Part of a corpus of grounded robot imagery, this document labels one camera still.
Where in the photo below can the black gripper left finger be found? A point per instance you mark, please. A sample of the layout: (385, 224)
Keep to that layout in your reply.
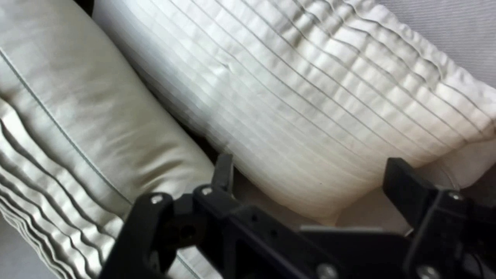
(156, 237)

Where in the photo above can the cream pleated pillow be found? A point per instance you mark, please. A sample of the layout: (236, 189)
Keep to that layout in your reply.
(311, 102)
(78, 128)

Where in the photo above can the grey fabric sofa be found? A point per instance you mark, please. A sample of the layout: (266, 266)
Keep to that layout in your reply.
(455, 31)

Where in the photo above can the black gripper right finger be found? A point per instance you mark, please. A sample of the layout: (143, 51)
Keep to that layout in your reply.
(455, 232)

